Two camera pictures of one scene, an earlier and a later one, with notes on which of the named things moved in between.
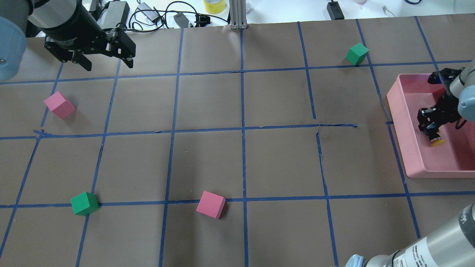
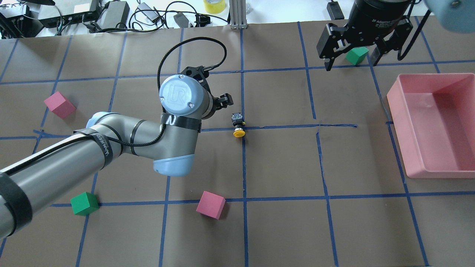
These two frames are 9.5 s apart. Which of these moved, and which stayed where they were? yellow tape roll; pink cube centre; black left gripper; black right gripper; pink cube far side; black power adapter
Moved: black right gripper; black left gripper
Stayed: pink cube far side; yellow tape roll; pink cube centre; black power adapter
